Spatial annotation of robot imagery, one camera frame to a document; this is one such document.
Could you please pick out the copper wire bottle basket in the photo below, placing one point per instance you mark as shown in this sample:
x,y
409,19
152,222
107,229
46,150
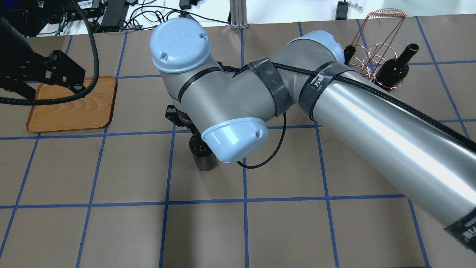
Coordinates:
x,y
370,60

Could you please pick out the black power adapter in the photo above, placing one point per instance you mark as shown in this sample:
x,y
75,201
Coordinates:
x,y
341,10

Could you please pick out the wooden tray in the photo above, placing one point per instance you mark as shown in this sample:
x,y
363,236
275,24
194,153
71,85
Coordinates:
x,y
95,111

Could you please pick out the dark wine bottle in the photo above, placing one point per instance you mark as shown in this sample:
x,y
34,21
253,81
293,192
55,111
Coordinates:
x,y
349,52
395,70
203,156

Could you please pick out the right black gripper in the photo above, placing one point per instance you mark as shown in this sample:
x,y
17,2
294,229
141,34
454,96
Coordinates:
x,y
183,119

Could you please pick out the aluminium frame post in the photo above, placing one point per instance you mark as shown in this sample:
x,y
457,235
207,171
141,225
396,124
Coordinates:
x,y
238,14

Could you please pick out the black power brick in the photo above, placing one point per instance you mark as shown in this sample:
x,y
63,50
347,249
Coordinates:
x,y
187,15

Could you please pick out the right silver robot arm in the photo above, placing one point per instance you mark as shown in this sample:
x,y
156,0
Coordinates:
x,y
429,162

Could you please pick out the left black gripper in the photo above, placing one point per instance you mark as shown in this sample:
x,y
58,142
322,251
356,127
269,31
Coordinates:
x,y
23,64

